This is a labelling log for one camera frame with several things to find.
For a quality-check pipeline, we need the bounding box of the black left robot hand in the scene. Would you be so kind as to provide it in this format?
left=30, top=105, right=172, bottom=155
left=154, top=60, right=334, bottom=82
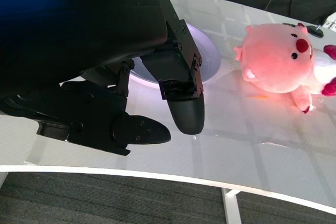
left=0, top=0, right=206, bottom=156

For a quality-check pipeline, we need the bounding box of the pink plush pig doll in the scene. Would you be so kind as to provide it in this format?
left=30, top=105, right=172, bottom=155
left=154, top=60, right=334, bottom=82
left=233, top=22, right=336, bottom=115

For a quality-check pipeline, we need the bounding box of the white round plate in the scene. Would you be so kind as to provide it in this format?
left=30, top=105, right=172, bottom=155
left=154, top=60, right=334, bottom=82
left=106, top=23, right=222, bottom=90

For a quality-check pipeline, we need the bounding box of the white table leg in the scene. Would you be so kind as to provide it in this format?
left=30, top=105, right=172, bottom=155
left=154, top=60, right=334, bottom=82
left=219, top=187, right=243, bottom=224

